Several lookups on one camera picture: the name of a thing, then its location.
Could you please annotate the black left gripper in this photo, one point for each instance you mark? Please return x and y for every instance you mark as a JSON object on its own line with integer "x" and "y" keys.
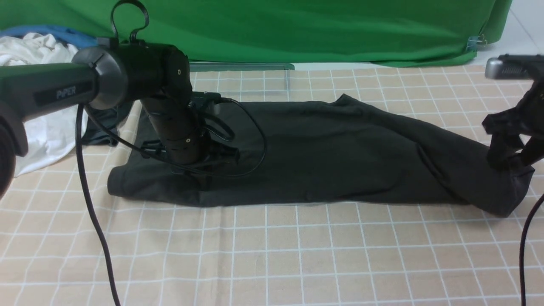
{"x": 180, "y": 131}

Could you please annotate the dark gray long-sleeve shirt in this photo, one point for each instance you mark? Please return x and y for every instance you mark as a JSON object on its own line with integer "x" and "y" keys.
{"x": 347, "y": 150}

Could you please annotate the blue crumpled garment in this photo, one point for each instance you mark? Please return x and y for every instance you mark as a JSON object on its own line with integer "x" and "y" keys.
{"x": 67, "y": 35}

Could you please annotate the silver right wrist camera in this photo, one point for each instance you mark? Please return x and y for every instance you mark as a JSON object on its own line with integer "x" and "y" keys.
{"x": 515, "y": 67}

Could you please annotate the metal binder clip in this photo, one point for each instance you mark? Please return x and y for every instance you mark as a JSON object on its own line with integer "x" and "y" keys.
{"x": 475, "y": 42}

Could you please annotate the green backdrop cloth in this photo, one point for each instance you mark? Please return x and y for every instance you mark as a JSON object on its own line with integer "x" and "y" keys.
{"x": 394, "y": 33}

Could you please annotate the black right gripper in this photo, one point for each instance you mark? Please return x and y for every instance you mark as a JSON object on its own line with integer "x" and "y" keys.
{"x": 517, "y": 133}

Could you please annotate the beige checkered tablecloth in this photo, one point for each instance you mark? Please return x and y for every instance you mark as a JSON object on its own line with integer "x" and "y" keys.
{"x": 334, "y": 255}

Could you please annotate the white crumpled garment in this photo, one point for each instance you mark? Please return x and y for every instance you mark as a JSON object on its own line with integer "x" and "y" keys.
{"x": 40, "y": 85}

